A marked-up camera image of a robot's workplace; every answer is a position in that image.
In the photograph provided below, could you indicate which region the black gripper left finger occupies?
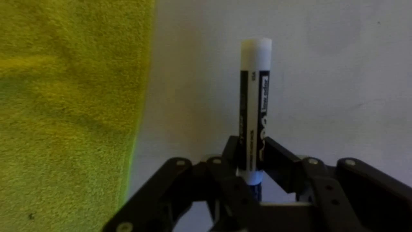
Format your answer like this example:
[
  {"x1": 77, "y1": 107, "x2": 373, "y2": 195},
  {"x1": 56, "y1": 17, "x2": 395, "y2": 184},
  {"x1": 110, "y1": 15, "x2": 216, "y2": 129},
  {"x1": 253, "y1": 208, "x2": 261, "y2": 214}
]
[{"x1": 100, "y1": 134, "x2": 264, "y2": 232}]

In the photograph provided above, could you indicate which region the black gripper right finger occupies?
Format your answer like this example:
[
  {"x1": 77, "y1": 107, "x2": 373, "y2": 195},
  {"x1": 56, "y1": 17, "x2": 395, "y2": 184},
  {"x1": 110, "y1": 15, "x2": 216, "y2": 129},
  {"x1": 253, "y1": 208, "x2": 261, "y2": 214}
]
[{"x1": 261, "y1": 135, "x2": 412, "y2": 232}]

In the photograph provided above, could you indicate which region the black and white marker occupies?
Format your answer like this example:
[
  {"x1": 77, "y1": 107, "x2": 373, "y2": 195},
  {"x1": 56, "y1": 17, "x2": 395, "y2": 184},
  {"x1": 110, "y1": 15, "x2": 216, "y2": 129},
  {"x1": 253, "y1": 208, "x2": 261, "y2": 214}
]
[{"x1": 236, "y1": 37, "x2": 274, "y2": 204}]

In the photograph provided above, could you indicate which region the yellow microfiber cloth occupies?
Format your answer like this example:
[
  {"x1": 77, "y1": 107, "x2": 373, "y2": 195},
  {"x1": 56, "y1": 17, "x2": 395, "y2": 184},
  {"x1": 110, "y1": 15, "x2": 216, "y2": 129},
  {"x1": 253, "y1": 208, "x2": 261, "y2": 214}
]
[{"x1": 0, "y1": 0, "x2": 157, "y2": 232}]

